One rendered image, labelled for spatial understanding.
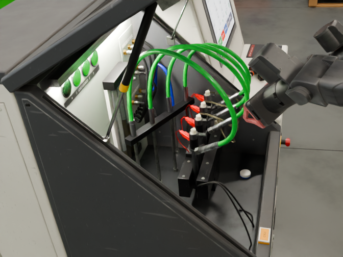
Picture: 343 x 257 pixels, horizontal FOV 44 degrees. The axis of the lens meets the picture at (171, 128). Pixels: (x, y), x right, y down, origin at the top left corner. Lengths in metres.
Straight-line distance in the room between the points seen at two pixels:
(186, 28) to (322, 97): 0.87
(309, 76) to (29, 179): 0.75
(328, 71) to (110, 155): 0.51
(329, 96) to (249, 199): 0.83
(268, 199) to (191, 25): 0.65
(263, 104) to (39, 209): 0.67
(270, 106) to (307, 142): 2.35
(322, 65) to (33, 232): 0.92
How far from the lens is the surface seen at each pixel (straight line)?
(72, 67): 1.10
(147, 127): 1.42
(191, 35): 1.56
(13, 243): 1.42
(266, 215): 1.31
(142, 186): 1.02
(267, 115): 0.91
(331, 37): 1.22
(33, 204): 1.23
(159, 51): 1.14
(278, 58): 0.81
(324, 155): 3.14
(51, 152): 1.06
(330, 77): 0.75
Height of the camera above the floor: 1.88
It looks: 34 degrees down
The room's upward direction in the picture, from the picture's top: 5 degrees counter-clockwise
